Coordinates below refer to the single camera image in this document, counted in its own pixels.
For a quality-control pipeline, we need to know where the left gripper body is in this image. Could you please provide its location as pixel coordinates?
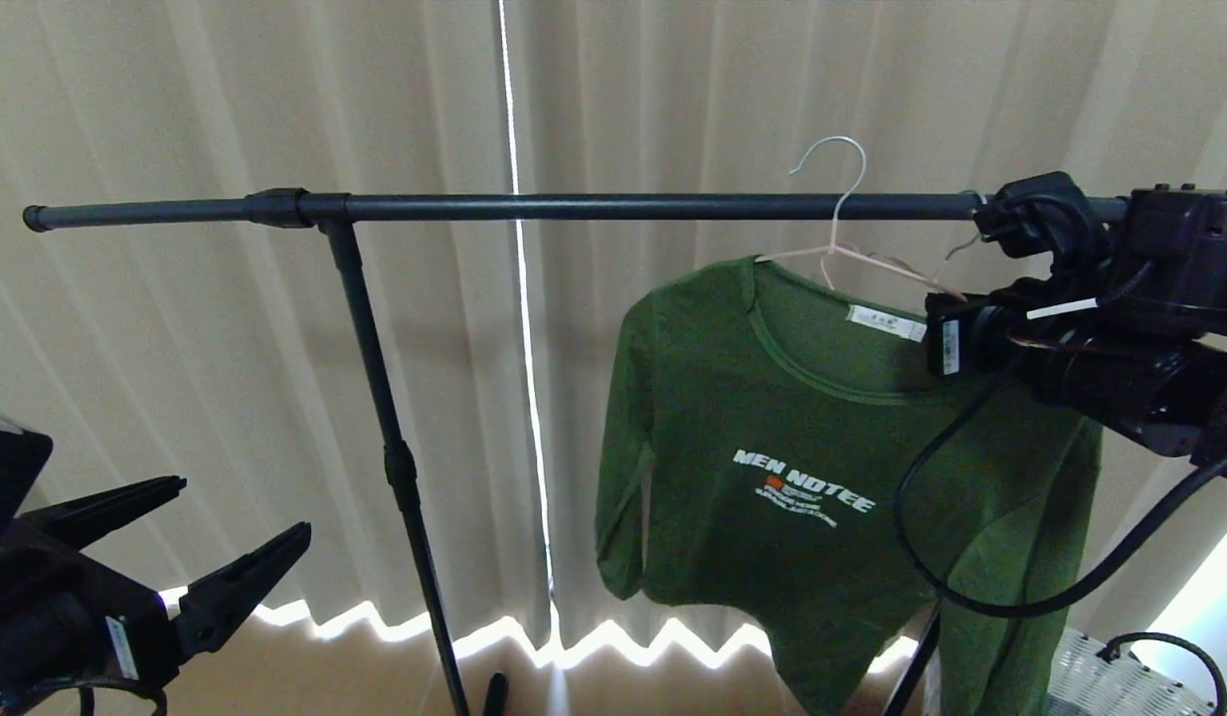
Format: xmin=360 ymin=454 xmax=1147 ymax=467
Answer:
xmin=0 ymin=517 xmax=182 ymax=712

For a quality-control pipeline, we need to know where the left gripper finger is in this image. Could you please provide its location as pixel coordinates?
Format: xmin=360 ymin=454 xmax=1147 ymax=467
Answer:
xmin=171 ymin=521 xmax=313 ymax=662
xmin=17 ymin=475 xmax=189 ymax=553

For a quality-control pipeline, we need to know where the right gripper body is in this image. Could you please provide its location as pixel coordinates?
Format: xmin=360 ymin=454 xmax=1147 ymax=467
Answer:
xmin=924 ymin=278 xmax=1227 ymax=453

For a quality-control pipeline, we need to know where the pink clothes hanger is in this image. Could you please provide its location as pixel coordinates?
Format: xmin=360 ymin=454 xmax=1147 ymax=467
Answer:
xmin=940 ymin=189 xmax=984 ymax=265
xmin=756 ymin=136 xmax=967 ymax=304

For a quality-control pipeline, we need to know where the green printed shirt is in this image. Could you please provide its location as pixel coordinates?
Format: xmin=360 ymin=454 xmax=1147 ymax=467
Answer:
xmin=594 ymin=257 xmax=1104 ymax=716

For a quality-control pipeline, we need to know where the white laundry basket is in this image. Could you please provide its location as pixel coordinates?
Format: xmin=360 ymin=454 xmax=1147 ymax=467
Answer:
xmin=1043 ymin=626 xmax=1227 ymax=716

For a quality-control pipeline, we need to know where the black clothes rack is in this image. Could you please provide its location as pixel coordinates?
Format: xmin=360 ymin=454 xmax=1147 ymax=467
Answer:
xmin=22 ymin=187 xmax=1132 ymax=716

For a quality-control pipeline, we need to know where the beige curtain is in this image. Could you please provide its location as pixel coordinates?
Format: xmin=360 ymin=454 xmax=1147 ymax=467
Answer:
xmin=0 ymin=0 xmax=1227 ymax=667

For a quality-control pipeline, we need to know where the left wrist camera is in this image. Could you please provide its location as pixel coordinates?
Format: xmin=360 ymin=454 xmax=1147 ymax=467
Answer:
xmin=0 ymin=413 xmax=55 ymax=543

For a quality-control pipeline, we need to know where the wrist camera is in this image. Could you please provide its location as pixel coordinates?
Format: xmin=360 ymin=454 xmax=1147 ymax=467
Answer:
xmin=971 ymin=171 xmax=1117 ymax=279
xmin=0 ymin=413 xmax=55 ymax=543

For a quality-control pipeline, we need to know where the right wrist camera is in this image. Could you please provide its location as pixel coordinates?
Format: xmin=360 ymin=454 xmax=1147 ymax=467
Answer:
xmin=971 ymin=171 xmax=1117 ymax=279

